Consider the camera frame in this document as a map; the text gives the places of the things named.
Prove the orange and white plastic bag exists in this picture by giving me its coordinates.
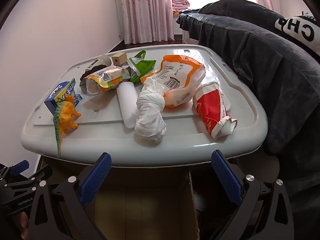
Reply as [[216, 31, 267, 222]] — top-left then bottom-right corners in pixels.
[[140, 54, 206, 109]]

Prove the dark grey blanket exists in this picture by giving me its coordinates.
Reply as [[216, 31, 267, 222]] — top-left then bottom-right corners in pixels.
[[176, 0, 320, 205]]

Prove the blue carton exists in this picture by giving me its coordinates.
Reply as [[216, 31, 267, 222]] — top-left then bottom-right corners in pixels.
[[44, 78, 83, 117]]

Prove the white cup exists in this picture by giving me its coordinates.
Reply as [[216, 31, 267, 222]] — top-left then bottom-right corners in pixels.
[[84, 54, 112, 73]]

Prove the black cloth with white print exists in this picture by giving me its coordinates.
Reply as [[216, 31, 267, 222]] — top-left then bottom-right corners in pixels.
[[274, 15, 320, 52]]

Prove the yellow snack bag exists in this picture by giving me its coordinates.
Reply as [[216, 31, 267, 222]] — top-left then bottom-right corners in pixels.
[[80, 65, 129, 98]]

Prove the folded pink blanket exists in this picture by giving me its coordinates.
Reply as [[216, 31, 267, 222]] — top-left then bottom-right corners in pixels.
[[171, 0, 190, 12]]

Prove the wooden cube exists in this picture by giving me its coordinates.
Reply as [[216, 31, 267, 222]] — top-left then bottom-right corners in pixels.
[[111, 52, 128, 68]]

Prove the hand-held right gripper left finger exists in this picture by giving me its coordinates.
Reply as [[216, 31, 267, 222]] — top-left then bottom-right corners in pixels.
[[29, 152, 112, 240]]

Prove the green snack bag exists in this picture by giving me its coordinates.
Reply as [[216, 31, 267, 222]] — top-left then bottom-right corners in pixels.
[[122, 50, 157, 83]]

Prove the white bed frame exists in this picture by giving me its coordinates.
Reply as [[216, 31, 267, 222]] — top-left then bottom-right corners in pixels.
[[182, 29, 200, 45]]

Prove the knotted white plastic bag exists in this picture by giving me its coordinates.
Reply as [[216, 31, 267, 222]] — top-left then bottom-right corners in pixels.
[[134, 76, 167, 144]]

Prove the cardboard box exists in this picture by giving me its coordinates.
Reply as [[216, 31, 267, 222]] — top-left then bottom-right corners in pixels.
[[40, 155, 200, 240]]

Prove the red and white paper bag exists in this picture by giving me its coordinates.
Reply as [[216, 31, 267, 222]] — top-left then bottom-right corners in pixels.
[[192, 81, 238, 140]]

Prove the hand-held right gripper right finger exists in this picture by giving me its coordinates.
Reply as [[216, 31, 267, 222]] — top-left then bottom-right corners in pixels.
[[211, 149, 293, 240]]

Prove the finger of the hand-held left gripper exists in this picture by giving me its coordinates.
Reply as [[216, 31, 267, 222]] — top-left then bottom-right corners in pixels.
[[5, 166, 53, 193], [0, 160, 30, 180]]

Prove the person's left hand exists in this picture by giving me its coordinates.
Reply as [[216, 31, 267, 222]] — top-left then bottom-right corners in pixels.
[[14, 211, 30, 232]]

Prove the orange toy dinosaur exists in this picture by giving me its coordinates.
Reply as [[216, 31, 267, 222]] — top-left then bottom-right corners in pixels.
[[52, 94, 82, 158]]

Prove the white foam roll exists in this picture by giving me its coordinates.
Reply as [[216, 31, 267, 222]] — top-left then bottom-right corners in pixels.
[[117, 81, 140, 130]]

